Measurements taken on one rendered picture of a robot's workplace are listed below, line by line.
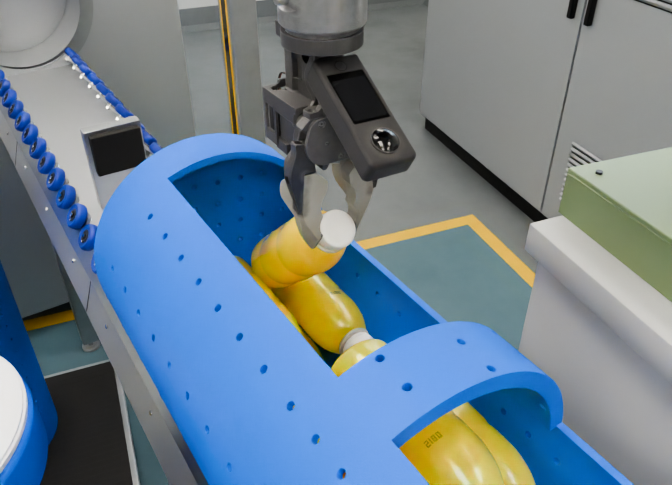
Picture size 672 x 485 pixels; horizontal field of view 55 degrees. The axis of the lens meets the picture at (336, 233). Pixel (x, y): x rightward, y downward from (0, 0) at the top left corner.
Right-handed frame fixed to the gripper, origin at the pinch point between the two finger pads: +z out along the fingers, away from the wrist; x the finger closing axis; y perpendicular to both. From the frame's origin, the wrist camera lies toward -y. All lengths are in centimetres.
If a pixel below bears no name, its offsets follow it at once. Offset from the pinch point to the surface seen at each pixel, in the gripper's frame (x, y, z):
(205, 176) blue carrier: 4.9, 21.8, 2.5
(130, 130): 3, 62, 13
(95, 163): 10, 62, 18
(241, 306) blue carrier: 13.1, -5.6, -0.7
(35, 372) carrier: 31, 90, 83
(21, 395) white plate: 31.7, 13.1, 16.9
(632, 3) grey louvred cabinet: -162, 80, 20
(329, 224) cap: 0.7, 0.0, -1.3
